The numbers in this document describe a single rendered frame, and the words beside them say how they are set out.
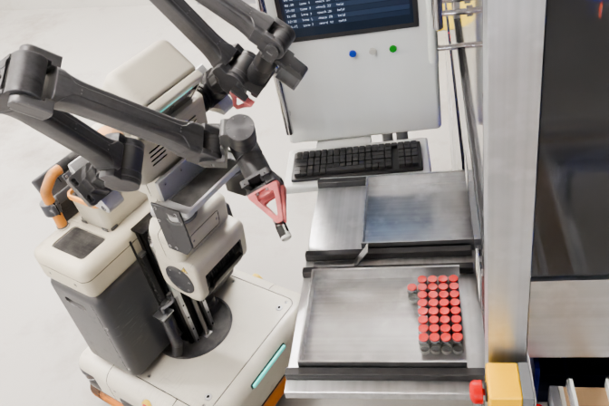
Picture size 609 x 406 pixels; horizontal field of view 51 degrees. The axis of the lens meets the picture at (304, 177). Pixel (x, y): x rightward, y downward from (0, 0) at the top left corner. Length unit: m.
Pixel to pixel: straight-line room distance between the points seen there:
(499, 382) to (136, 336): 1.32
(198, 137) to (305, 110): 0.83
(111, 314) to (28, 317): 1.15
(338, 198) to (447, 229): 0.32
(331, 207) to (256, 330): 0.70
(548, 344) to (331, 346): 0.46
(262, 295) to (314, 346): 0.98
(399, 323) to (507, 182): 0.60
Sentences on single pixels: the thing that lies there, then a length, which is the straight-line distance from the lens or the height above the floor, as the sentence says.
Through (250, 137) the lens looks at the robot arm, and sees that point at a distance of 1.24.
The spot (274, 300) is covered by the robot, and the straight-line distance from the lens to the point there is 2.37.
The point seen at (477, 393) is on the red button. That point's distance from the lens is 1.19.
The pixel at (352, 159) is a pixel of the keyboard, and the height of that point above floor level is 0.83.
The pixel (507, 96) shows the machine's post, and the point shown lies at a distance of 0.86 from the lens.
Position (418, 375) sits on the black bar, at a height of 0.90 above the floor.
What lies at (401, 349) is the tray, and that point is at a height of 0.88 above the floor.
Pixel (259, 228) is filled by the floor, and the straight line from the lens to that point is 3.09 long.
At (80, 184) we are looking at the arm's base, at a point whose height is 1.20.
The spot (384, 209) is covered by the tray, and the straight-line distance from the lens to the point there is 1.71.
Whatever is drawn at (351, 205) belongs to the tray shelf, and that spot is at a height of 0.88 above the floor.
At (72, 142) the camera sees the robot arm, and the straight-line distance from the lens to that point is 1.33.
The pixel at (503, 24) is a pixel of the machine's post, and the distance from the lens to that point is 0.81.
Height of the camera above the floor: 2.01
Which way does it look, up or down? 37 degrees down
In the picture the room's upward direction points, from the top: 12 degrees counter-clockwise
